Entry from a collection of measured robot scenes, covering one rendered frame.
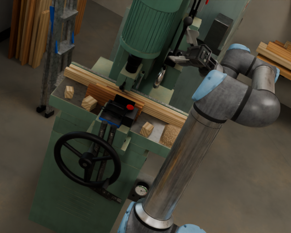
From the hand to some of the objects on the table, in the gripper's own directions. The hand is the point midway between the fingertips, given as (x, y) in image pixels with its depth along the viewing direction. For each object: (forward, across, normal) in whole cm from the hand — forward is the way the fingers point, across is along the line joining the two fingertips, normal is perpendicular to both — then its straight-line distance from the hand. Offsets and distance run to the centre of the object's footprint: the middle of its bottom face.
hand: (174, 39), depth 167 cm
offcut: (+5, +30, +45) cm, 54 cm away
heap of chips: (-34, +27, +15) cm, 46 cm away
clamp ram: (-13, +30, +29) cm, 44 cm away
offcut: (-23, +31, +20) cm, 44 cm away
